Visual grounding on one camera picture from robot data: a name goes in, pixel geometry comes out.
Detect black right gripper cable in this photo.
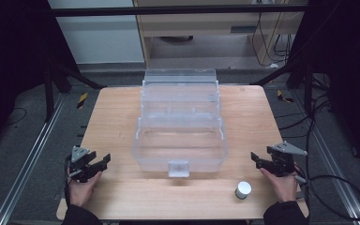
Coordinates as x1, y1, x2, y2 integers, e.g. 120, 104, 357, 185
293, 162, 360, 221

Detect black horizontal frame bar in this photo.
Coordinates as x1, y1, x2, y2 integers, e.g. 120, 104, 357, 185
42, 4, 311, 18

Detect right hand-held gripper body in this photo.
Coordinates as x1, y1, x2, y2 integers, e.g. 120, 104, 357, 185
269, 141, 308, 178

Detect yellow-handled tool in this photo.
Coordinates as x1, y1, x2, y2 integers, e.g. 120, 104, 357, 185
76, 91, 89, 110
276, 89, 295, 104

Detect clear plastic tiered storage box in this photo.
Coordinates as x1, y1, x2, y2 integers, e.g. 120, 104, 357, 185
131, 67, 230, 179

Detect thin black floor cable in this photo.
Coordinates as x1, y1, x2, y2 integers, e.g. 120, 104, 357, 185
4, 106, 28, 127

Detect black curtain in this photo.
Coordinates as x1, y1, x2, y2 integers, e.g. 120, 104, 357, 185
288, 0, 360, 174
0, 0, 80, 158

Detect small silver can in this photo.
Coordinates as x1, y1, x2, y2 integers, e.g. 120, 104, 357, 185
234, 180, 253, 201

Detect person's left hand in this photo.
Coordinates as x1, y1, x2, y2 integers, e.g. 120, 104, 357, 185
67, 171, 104, 208

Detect yellow-handled tool left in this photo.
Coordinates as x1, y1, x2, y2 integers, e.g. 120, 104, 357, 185
76, 91, 89, 110

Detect black metal stand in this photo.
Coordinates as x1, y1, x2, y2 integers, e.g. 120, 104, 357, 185
41, 58, 108, 124
248, 52, 316, 119

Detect black cables under desk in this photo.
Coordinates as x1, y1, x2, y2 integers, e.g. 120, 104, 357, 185
250, 11, 295, 68

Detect person's right hand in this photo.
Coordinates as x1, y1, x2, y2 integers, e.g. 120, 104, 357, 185
259, 167, 300, 204

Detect white cabinet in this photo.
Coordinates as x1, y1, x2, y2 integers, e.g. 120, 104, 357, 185
47, 0, 145, 66

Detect light wooden desk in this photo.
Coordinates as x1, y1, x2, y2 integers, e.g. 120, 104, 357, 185
133, 0, 309, 68

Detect black floor cables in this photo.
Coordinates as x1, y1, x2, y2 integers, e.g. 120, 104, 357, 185
274, 74, 337, 140

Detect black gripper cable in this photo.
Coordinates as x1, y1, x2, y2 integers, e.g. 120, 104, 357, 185
293, 162, 360, 221
64, 155, 73, 208

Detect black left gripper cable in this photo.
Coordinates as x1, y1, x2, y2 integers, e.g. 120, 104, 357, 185
64, 155, 73, 208

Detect aluminium floor rail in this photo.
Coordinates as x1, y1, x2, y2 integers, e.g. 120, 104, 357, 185
292, 93, 360, 225
0, 93, 68, 225

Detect yellow-handled tool right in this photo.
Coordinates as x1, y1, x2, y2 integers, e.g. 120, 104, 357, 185
276, 89, 295, 104

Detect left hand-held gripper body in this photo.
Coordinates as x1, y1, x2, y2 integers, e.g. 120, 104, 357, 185
67, 144, 99, 184

